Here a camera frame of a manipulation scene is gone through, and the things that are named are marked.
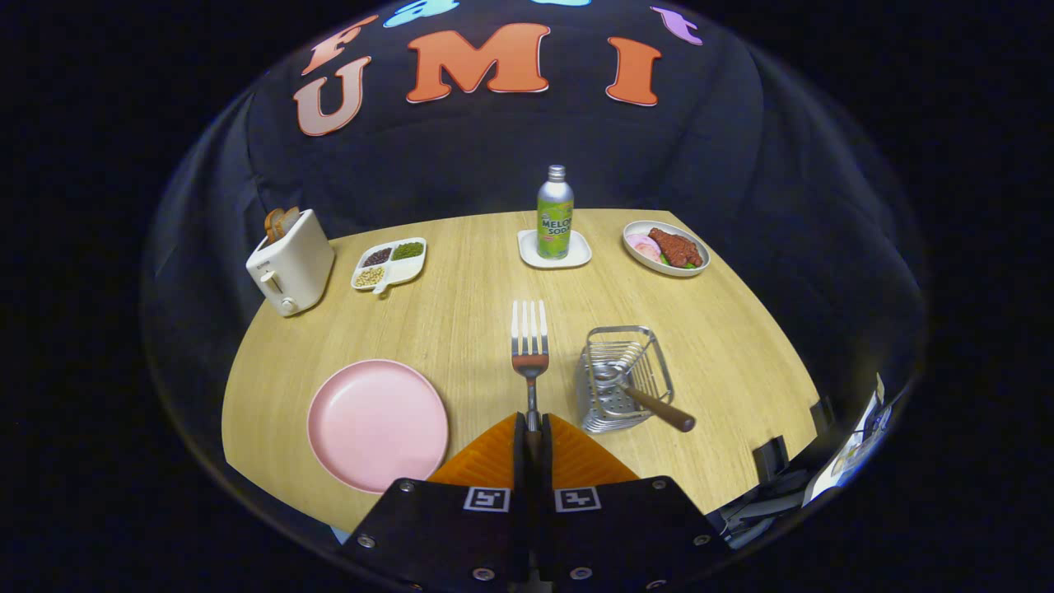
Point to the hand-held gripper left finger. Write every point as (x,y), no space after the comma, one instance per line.
(445,527)

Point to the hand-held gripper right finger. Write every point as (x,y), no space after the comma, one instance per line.
(626,527)

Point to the pink round plate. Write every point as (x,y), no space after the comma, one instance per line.
(379,424)

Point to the black table clamp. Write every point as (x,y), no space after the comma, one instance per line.
(821,414)
(771,459)

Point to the white printed paper sheet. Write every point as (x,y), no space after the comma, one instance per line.
(848,457)

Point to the white divided dish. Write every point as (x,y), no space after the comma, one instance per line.
(405,272)

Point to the pile of pale soybeans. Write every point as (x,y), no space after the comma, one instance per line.
(369,277)

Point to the white oval food plate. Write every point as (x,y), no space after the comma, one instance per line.
(638,259)

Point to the green vegetable garnish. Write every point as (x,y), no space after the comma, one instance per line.
(687,265)

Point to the pile of dark beans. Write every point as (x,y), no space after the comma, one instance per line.
(376,257)

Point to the pile of green beans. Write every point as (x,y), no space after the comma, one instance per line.
(407,250)

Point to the pink ham slices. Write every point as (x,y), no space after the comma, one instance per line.
(642,245)

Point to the brown meat piece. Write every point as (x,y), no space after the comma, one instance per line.
(677,249)

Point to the white square coaster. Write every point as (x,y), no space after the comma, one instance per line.
(527,255)

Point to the white toaster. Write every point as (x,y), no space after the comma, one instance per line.
(292,268)

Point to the green soda bottle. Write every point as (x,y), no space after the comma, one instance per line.
(555,218)

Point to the brown toast slice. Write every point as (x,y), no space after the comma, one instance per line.
(273,224)
(288,219)

